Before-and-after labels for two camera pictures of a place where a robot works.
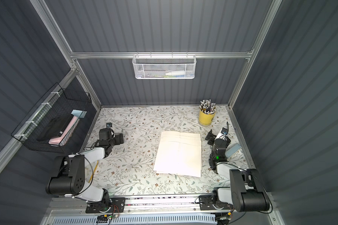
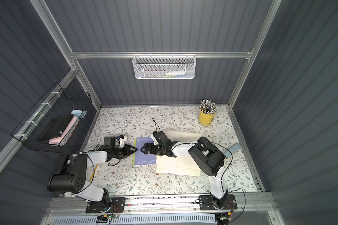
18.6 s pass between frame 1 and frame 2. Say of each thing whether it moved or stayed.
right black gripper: moved
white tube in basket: stayed
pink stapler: stayed
